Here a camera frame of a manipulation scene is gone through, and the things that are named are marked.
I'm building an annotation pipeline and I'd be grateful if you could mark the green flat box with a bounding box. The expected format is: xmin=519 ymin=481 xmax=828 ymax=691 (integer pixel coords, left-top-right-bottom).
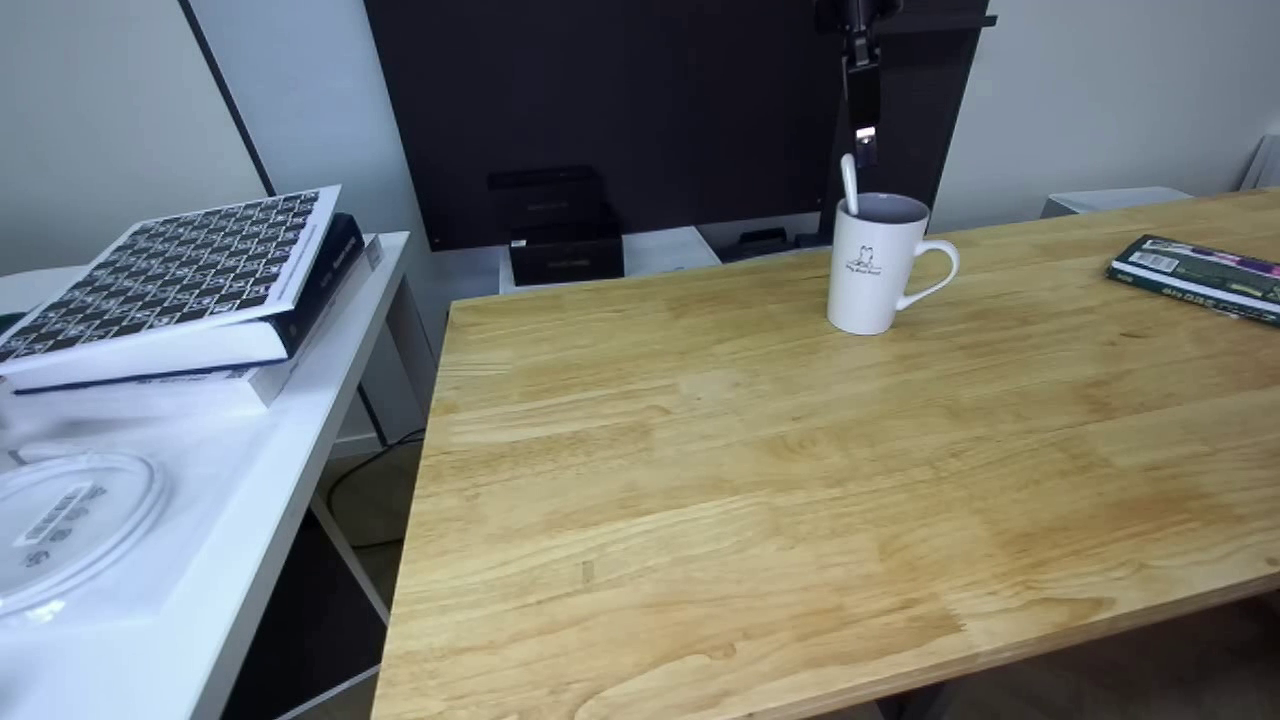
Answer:
xmin=1103 ymin=231 xmax=1280 ymax=331

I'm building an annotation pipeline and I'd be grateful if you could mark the white ceramic mug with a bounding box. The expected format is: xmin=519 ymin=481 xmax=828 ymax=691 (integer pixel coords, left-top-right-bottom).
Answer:
xmin=824 ymin=187 xmax=964 ymax=339

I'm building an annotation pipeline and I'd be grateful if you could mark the large black panel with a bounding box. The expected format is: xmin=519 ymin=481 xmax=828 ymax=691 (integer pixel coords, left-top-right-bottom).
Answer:
xmin=359 ymin=0 xmax=993 ymax=257

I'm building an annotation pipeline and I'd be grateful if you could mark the white side desk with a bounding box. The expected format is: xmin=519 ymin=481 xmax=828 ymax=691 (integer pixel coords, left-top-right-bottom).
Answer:
xmin=0 ymin=227 xmax=421 ymax=720

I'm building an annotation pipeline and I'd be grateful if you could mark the white spoon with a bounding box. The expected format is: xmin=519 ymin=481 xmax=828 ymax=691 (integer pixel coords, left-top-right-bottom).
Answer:
xmin=835 ymin=147 xmax=868 ymax=220

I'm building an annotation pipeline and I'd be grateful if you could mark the clear round plastic lid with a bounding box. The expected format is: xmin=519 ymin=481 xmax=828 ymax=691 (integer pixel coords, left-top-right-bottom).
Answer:
xmin=0 ymin=449 xmax=180 ymax=628

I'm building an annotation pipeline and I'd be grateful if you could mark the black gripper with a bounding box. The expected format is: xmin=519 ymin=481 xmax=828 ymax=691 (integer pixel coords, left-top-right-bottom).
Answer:
xmin=811 ymin=0 xmax=1002 ymax=147

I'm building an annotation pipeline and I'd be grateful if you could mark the checkerboard calibration board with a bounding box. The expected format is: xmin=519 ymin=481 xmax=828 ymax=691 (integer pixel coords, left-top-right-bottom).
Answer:
xmin=0 ymin=183 xmax=367 ymax=399

